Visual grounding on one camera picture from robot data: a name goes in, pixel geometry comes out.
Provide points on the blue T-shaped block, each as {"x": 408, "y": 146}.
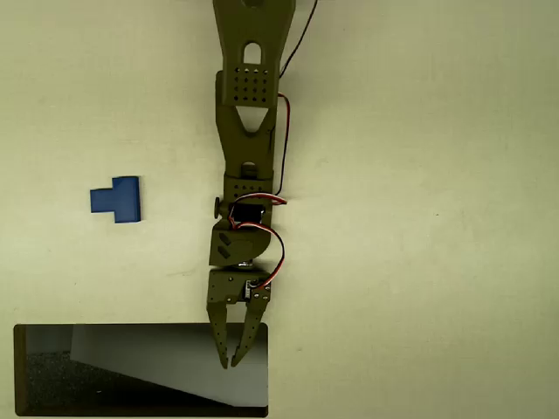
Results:
{"x": 124, "y": 201}

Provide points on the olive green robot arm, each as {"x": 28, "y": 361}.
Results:
{"x": 249, "y": 144}

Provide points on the rectangular dark bin opening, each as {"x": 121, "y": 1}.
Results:
{"x": 65, "y": 384}

